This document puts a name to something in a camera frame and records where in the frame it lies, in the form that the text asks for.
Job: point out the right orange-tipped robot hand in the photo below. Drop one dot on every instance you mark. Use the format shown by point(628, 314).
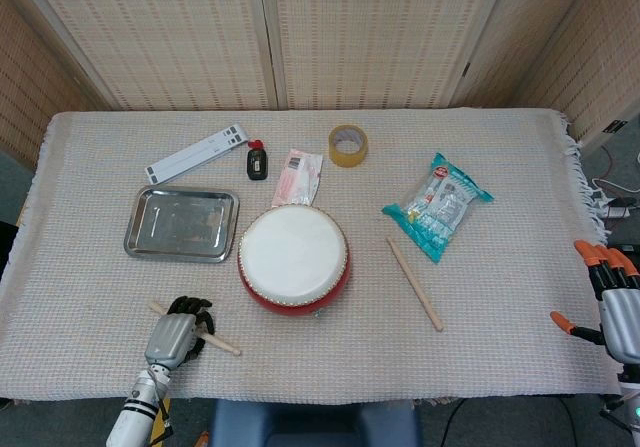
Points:
point(622, 317)

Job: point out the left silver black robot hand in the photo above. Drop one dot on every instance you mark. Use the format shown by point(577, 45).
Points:
point(170, 337)

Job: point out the wooden drumstick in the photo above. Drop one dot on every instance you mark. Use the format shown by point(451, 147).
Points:
point(415, 284)
point(225, 345)

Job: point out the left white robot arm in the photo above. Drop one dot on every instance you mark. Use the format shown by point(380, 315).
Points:
point(135, 412)

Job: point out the rectangular stainless steel tray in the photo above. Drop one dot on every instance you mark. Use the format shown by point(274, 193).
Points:
point(180, 224)

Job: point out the red drum with white skin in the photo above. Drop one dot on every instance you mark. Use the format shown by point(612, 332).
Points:
point(292, 252)

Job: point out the white power strip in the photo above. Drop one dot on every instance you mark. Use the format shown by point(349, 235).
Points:
point(617, 211)

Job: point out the beige woven tablecloth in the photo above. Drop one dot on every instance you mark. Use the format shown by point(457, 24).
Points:
point(320, 357)

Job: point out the blue seat base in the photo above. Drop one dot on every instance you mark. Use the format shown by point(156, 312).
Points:
point(315, 424)

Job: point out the small dark bottle red cap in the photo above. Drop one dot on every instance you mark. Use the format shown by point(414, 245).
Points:
point(257, 164)

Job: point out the pink and white packet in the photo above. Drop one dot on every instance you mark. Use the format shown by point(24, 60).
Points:
point(297, 182)

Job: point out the teal clear snack bag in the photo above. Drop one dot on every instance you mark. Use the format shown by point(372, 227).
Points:
point(440, 207)

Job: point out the yellowish packing tape roll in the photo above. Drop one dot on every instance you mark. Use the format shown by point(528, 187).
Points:
point(348, 159)

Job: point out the woven folding screen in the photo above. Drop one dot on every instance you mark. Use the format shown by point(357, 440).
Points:
point(175, 42)

